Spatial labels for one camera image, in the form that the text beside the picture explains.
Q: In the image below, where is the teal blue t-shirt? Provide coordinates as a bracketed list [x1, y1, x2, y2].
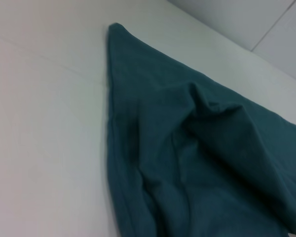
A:
[105, 22, 296, 237]

